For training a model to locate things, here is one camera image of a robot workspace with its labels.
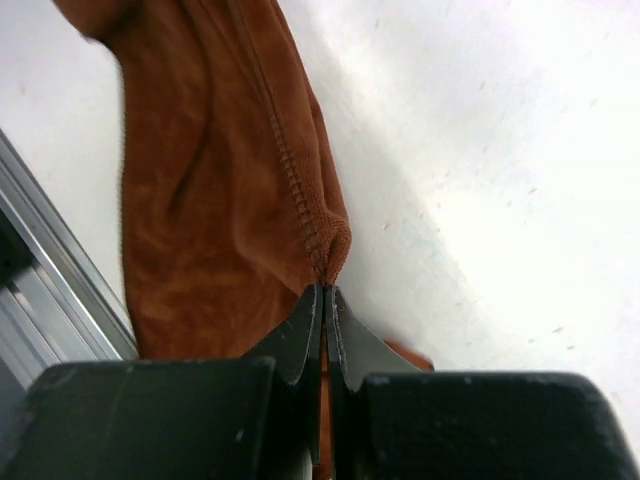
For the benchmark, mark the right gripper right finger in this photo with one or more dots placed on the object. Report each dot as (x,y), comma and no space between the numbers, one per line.
(391,420)

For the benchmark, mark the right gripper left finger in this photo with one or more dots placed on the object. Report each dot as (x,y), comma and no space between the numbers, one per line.
(254,417)

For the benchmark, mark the brown towel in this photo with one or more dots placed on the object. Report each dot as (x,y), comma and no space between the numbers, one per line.
(230,201)

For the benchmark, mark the aluminium mounting rail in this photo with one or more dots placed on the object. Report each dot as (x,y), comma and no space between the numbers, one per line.
(55,305)

